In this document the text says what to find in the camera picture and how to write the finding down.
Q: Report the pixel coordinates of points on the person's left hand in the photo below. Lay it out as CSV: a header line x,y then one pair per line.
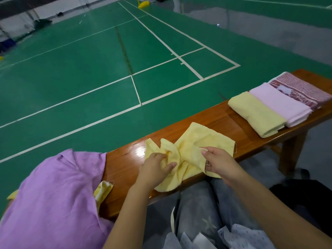
x,y
153,172

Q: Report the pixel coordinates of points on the person's right hand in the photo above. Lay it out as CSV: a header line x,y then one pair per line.
x,y
223,163

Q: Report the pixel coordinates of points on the pale yellow towel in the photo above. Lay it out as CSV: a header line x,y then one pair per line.
x,y
257,114
194,145

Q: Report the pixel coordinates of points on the yellow white striped cloth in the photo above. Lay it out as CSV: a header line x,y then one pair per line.
x,y
102,192

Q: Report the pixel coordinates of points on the light pink towel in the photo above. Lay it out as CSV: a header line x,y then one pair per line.
x,y
282,103

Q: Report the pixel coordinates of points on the purple towel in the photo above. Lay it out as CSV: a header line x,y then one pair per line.
x,y
52,204

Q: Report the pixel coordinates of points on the red patterned towel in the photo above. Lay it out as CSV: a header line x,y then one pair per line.
x,y
306,89

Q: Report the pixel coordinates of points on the person's left forearm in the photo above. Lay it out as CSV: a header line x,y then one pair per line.
x,y
129,220

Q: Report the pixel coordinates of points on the person's right forearm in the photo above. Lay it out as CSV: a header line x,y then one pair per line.
x,y
280,215

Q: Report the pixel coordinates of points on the person's grey trousers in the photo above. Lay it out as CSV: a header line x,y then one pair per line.
x,y
202,210

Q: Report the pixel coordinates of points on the brown wooden bench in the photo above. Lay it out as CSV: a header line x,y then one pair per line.
x,y
218,124

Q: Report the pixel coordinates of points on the yellow net post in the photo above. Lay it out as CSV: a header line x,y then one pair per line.
x,y
143,4

